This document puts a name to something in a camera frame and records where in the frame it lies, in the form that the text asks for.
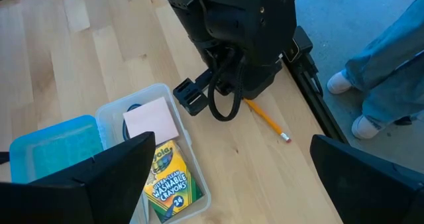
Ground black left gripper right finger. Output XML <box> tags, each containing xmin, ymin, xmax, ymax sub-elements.
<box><xmin>309</xmin><ymin>133</ymin><xmax>424</xmax><ymax>224</ymax></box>

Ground orange pencil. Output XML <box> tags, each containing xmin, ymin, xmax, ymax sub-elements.
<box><xmin>242</xmin><ymin>97</ymin><xmax>293</xmax><ymax>144</ymax></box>

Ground blue handled scissors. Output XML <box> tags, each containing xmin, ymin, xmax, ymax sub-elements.
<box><xmin>121</xmin><ymin>103</ymin><xmax>144</xmax><ymax>142</ymax></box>

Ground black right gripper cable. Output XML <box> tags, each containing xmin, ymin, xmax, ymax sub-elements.
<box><xmin>207</xmin><ymin>47</ymin><xmax>246</xmax><ymax>123</ymax></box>

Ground blue studded pencil box lid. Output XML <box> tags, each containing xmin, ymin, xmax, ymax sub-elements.
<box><xmin>9</xmin><ymin>114</ymin><xmax>105</xmax><ymax>186</ymax></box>

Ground clear plastic pencil box base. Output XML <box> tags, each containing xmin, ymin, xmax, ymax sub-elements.
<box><xmin>94</xmin><ymin>82</ymin><xmax>213</xmax><ymax>224</ymax></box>

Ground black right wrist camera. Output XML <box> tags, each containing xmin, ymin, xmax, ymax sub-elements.
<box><xmin>172</xmin><ymin>77</ymin><xmax>210</xmax><ymax>117</ymax></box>

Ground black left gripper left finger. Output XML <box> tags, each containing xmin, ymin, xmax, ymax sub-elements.
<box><xmin>0</xmin><ymin>131</ymin><xmax>157</xmax><ymax>224</ymax></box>

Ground person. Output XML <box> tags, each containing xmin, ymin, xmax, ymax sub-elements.
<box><xmin>326</xmin><ymin>0</ymin><xmax>424</xmax><ymax>140</ymax></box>

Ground yellow green crayon box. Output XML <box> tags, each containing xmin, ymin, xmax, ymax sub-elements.
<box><xmin>142</xmin><ymin>139</ymin><xmax>204</xmax><ymax>224</ymax></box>

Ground black aluminium table frame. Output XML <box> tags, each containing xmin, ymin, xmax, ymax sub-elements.
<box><xmin>280</xmin><ymin>25</ymin><xmax>349</xmax><ymax>144</ymax></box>

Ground pink sticky notes pad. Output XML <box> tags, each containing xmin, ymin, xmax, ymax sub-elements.
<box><xmin>123</xmin><ymin>96</ymin><xmax>180</xmax><ymax>147</ymax></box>

